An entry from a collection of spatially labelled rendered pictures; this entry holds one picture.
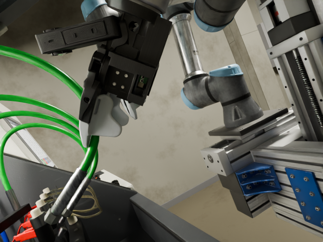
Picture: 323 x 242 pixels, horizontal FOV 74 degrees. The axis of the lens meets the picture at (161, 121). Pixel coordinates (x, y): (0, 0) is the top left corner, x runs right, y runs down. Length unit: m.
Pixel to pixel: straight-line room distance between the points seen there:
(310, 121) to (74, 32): 0.69
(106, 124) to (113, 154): 2.43
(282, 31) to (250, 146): 0.39
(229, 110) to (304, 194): 0.36
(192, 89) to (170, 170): 2.08
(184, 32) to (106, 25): 0.73
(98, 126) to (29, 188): 0.53
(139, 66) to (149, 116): 2.53
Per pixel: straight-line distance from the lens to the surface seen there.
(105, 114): 0.31
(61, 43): 0.32
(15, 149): 0.85
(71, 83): 0.36
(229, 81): 0.84
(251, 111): 0.85
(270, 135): 0.91
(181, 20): 1.03
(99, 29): 0.30
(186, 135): 2.95
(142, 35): 0.30
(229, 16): 0.40
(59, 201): 0.38
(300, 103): 0.79
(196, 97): 0.91
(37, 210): 0.50
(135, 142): 2.76
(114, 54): 0.28
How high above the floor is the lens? 1.20
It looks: 3 degrees down
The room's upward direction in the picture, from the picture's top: 22 degrees counter-clockwise
